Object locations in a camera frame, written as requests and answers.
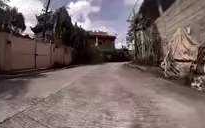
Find heap of pale rubble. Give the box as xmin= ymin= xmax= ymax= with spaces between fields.
xmin=190 ymin=73 xmax=205 ymax=97

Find building with red roof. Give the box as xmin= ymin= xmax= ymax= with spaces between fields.
xmin=85 ymin=30 xmax=118 ymax=54

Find climbing plants on tall wall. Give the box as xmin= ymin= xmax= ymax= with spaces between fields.
xmin=132 ymin=18 xmax=164 ymax=67

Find raised concrete kerb with pavement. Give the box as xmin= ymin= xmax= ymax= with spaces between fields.
xmin=124 ymin=61 xmax=166 ymax=75

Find group of dark trees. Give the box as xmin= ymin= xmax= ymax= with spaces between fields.
xmin=0 ymin=0 xmax=93 ymax=65

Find tan boundary wall with gate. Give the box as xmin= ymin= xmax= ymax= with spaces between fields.
xmin=0 ymin=31 xmax=74 ymax=73

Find grey concrete road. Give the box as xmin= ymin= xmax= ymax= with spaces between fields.
xmin=0 ymin=61 xmax=205 ymax=128

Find tan tarp-covered heap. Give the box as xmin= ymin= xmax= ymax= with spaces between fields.
xmin=160 ymin=27 xmax=201 ymax=80

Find tall grey concrete wall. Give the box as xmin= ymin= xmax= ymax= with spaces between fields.
xmin=132 ymin=0 xmax=205 ymax=69

